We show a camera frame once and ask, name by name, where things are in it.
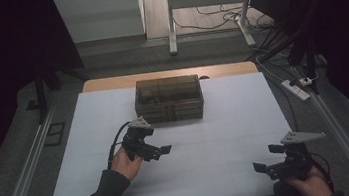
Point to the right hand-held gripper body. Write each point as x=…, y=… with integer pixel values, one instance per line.
x=293, y=164

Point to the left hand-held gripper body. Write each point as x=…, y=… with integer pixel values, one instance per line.
x=135, y=139

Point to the brown transparent drawer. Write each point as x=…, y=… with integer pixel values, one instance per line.
x=180, y=105
x=181, y=112
x=181, y=117

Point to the brown transparent drawer cabinet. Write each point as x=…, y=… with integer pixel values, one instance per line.
x=168, y=92

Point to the person's left hand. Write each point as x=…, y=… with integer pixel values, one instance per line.
x=125, y=166

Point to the person's right hand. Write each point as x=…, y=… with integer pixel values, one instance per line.
x=313, y=188

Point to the white table cover sheet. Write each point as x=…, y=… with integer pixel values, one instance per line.
x=226, y=122

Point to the white power strip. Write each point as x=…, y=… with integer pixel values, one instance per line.
x=296, y=91

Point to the white plug adapter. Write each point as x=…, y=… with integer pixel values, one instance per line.
x=306, y=80

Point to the black metal stand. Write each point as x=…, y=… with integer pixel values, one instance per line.
x=40, y=94
x=310, y=61

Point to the aluminium rail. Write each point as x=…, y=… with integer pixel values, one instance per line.
x=342, y=141
x=23, y=177

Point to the white metal desk frame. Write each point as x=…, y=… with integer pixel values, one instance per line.
x=171, y=28

